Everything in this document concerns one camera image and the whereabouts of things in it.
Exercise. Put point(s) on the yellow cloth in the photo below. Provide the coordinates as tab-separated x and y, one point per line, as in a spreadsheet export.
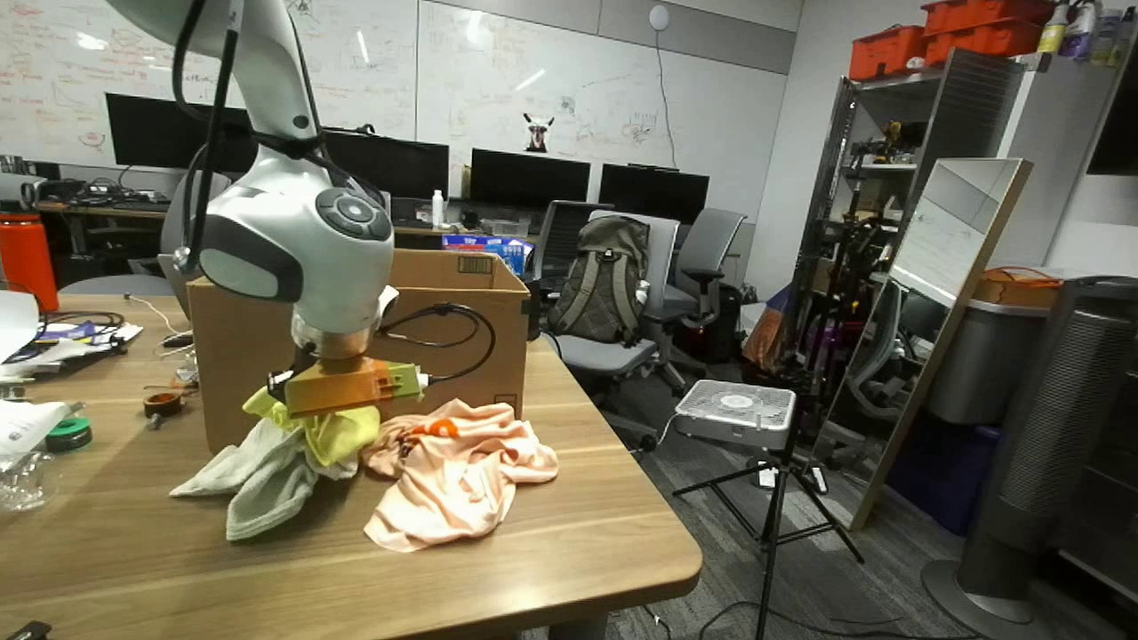
340	434

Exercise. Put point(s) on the white cloth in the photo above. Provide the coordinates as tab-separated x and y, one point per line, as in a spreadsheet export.
268	498

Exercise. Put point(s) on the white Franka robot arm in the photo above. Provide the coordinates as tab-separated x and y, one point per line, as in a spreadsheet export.
295	237

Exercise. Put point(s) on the blue product box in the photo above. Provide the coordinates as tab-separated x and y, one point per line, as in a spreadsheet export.
503	249

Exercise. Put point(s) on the brown cardboard box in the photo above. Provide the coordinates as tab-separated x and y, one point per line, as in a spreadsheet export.
234	356

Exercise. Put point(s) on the flat orange box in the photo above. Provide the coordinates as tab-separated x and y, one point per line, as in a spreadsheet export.
1017	289

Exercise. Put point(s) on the grey green backpack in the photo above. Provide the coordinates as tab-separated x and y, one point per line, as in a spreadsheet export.
600	286

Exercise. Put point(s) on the grey framed mesh chair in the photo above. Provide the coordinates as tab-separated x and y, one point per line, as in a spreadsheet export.
557	243

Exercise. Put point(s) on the light grey office chair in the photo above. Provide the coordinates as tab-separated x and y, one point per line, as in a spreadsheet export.
662	254

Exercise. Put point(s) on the black computer monitor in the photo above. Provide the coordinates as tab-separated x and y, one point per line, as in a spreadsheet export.
652	193
144	131
526	179
409	165

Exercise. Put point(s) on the dark grey office chair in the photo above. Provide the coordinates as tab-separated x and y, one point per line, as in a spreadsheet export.
713	243

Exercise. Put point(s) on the white plastic bin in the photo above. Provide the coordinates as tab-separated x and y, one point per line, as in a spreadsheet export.
734	409

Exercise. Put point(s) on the dog picture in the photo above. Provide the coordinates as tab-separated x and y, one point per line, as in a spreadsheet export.
538	134

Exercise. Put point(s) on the peach cloth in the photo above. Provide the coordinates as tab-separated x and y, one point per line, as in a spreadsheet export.
462	484

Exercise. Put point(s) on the black tripod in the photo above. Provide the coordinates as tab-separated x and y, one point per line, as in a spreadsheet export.
775	535

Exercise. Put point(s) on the blue floor crate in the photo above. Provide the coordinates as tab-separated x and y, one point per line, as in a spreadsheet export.
945	473

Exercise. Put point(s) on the grey padded office chair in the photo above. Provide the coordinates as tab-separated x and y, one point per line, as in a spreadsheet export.
177	237

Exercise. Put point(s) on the small orange storage bin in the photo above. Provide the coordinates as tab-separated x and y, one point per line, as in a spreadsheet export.
886	55

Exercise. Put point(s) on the brown tape roll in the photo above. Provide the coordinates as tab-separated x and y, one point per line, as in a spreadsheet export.
166	407

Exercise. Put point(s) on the grey round trash can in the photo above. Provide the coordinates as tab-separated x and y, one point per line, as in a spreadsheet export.
984	362

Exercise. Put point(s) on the metal shelf rack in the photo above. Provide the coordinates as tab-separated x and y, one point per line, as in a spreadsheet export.
962	108

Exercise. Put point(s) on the tall dark grey cylinder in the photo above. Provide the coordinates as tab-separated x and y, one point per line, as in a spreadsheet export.
1043	414

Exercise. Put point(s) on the magazine paper stack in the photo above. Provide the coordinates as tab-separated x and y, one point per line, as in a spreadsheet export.
72	344

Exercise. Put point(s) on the green tape roll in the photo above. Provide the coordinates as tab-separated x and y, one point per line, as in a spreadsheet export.
68	434

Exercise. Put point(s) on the white cabinet panel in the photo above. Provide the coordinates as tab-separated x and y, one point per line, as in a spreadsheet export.
1067	142

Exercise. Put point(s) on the orange water bottle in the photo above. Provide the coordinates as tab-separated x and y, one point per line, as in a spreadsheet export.
27	267

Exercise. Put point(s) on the plain white paper sheet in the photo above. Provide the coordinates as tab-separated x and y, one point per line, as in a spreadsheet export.
17	323

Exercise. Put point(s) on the round white wall device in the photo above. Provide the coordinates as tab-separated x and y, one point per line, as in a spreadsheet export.
660	17

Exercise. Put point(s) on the wooden wall desk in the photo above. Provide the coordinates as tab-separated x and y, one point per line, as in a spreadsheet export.
108	212

